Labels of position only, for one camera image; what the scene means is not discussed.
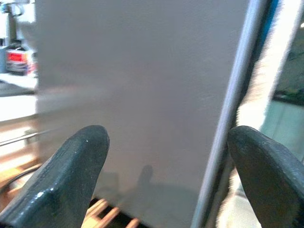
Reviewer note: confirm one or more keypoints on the red printed food package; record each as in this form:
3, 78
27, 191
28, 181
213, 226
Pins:
17, 58

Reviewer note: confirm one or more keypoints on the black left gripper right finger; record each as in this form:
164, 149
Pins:
273, 185

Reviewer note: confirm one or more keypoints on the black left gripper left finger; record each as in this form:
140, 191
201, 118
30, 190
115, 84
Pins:
61, 180

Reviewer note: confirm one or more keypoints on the beige kitchen cabinet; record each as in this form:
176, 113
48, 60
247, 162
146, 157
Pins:
19, 153

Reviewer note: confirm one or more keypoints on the mini fridge door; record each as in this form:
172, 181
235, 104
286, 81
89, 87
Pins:
142, 71

